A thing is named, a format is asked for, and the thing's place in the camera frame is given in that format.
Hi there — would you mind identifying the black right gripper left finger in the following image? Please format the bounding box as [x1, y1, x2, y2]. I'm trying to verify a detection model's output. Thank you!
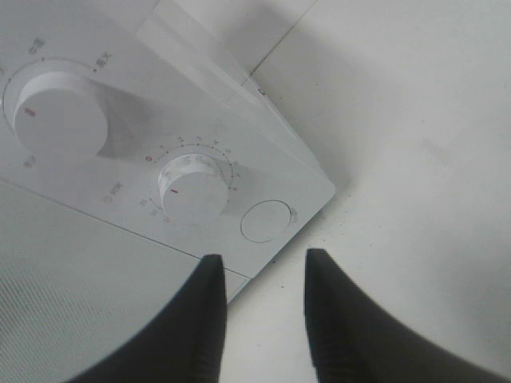
[72, 255, 227, 382]

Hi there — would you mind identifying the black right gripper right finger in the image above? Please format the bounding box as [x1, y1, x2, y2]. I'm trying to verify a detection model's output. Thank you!
[304, 248, 505, 382]

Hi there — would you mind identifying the white microwave door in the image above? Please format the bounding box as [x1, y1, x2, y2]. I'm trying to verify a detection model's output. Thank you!
[1, 183, 243, 382]

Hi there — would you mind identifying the round door release button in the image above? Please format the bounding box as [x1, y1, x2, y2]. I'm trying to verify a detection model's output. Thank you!
[240, 199, 291, 243]

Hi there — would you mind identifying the lower white timer knob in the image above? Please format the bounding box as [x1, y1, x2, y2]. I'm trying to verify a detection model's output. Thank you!
[158, 153, 228, 223]

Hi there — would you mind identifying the white microwave oven body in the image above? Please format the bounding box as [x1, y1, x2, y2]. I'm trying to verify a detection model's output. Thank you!
[1, 1, 335, 298]

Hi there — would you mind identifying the upper white power knob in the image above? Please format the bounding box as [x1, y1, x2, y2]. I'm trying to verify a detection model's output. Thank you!
[13, 71, 109, 166]

